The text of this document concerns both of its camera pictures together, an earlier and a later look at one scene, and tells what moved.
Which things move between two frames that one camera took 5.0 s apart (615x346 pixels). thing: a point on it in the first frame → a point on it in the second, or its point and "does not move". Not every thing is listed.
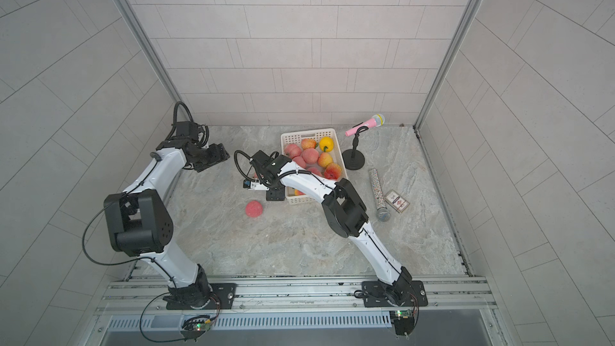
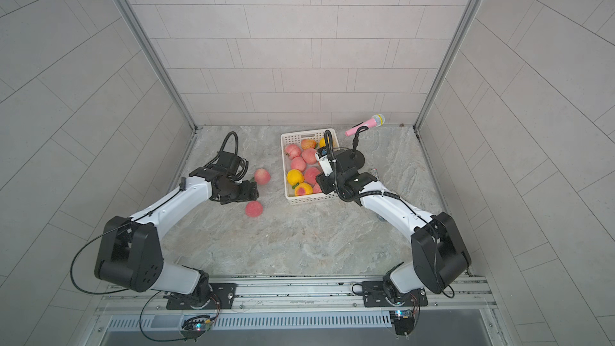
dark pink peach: [254, 208] does not move
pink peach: [315, 170] does not move
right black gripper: [275, 194] → [323, 182]
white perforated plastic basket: [296, 136] does not move
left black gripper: [217, 155] → [247, 195]
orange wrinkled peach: [308, 142] does not move
